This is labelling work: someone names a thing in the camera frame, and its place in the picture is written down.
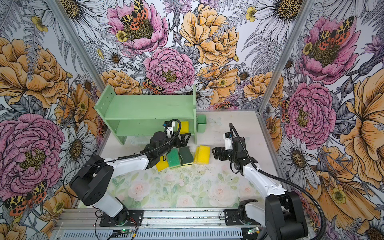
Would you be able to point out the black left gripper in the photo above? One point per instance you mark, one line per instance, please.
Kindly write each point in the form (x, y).
(179, 144)

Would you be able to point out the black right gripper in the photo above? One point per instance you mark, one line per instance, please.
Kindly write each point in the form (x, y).
(217, 153)

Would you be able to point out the small yellow sponge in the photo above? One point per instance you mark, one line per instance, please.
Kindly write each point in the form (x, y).
(162, 164)

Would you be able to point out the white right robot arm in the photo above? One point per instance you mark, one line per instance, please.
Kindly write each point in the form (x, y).
(280, 213)

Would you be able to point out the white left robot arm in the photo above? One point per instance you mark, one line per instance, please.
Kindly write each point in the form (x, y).
(91, 183)

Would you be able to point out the green metal shelf unit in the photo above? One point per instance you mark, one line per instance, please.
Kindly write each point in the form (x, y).
(143, 115)

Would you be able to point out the large yellow sponge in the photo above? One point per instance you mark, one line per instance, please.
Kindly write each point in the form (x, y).
(202, 155)

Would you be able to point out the dark green scrub sponge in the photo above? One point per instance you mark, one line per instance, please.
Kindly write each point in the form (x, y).
(186, 156)

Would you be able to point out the light green scrub sponge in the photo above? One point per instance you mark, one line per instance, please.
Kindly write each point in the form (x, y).
(173, 159)

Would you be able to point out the green circuit board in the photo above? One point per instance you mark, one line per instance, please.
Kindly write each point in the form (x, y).
(122, 232)

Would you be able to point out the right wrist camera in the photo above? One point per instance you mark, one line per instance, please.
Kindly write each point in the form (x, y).
(228, 141)

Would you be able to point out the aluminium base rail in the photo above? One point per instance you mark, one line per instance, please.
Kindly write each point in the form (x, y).
(154, 224)

